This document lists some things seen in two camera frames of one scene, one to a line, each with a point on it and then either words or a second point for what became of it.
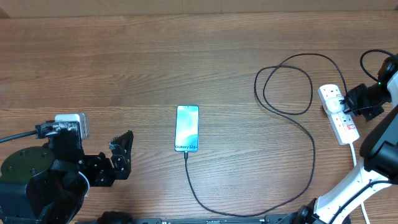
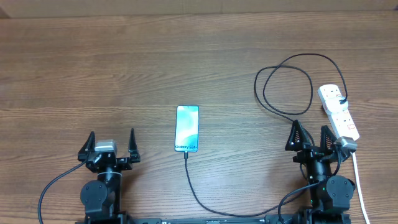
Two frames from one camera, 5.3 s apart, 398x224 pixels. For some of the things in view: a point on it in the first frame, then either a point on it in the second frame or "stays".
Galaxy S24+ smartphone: x=186 y=128 stays
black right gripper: x=353 y=103 -> x=308 y=150
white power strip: x=342 y=124 stays
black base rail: x=123 y=218 stays
